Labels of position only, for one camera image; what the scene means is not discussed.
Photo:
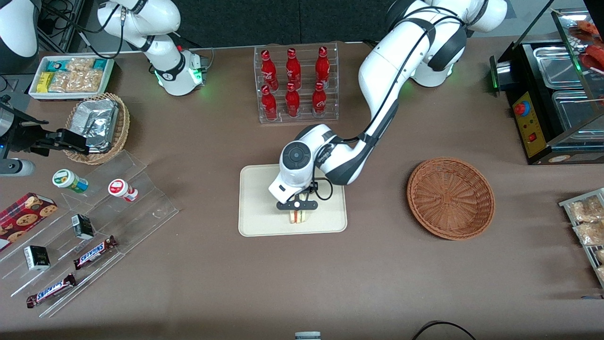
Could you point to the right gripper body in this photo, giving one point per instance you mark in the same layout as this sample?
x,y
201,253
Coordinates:
x,y
24,135

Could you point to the triangular sandwich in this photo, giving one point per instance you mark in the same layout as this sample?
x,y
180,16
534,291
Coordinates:
x,y
297,216

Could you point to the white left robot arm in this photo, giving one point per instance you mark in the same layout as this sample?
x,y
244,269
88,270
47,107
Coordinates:
x,y
391,66

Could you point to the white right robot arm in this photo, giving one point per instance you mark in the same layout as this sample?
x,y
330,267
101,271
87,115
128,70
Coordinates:
x,y
163,52

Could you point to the cream plastic tray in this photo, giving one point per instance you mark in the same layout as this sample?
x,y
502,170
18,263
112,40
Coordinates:
x,y
255,212

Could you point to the light tan wicker basket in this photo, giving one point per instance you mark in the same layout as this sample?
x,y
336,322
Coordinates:
x,y
121,127

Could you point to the brown wicker basket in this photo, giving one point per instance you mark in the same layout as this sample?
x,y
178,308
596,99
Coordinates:
x,y
450,198

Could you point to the silver foil packet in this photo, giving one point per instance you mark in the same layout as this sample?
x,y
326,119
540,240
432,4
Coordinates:
x,y
96,120

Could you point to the green lidded cup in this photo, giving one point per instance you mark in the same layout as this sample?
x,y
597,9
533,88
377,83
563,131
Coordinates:
x,y
68,181

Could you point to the white rectangular snack bin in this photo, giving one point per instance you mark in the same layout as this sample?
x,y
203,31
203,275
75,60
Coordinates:
x,y
33,92

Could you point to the yellow snack pack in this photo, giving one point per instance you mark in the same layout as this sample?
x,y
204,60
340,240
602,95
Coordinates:
x,y
45,81

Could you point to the clear bag of crackers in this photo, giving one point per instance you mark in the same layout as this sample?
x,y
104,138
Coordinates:
x,y
78,80

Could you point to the red lidded cup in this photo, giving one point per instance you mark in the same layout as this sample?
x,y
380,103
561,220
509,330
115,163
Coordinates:
x,y
121,189

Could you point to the teal snack pack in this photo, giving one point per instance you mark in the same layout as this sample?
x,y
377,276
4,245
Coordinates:
x,y
55,64

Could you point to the red cookie box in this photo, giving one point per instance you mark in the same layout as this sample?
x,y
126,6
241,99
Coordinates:
x,y
21,219

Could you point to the small black carton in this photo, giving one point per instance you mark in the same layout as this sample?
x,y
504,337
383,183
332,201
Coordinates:
x,y
37,258
82,226

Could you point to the clear acrylic stepped display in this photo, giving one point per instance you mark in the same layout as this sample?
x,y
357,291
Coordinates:
x,y
151,208

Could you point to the red cola bottle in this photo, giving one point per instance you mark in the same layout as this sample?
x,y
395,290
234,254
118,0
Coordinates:
x,y
322,67
319,101
269,105
293,70
269,71
292,103

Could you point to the Snickers chocolate bar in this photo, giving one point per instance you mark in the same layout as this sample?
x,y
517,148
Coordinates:
x,y
94,251
49,290

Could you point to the clear acrylic bottle rack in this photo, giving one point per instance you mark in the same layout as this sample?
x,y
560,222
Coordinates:
x,y
304,56

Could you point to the black food warmer cabinet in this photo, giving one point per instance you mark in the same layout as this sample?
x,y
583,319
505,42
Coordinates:
x,y
533,137

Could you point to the clear bag of pastries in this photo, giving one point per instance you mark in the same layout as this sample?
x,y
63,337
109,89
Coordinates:
x,y
585,208
590,233

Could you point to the steel warmer pan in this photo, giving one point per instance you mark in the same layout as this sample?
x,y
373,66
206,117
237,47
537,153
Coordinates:
x,y
573,111
557,66

